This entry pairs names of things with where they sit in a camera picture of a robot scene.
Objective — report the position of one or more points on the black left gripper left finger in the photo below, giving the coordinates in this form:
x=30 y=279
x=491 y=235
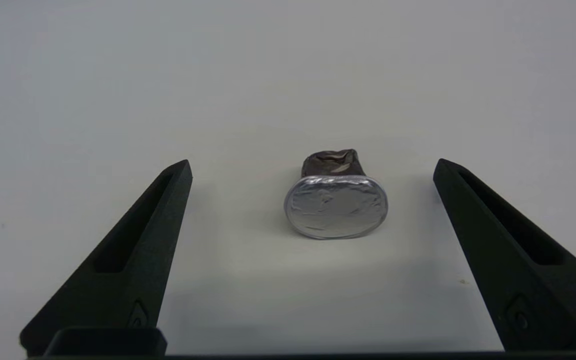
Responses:
x=138 y=265

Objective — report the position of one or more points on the small silver candy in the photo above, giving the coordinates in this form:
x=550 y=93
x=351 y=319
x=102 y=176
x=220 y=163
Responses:
x=335 y=207

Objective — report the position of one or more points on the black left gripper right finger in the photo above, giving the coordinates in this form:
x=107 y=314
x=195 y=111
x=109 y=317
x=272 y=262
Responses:
x=508 y=280

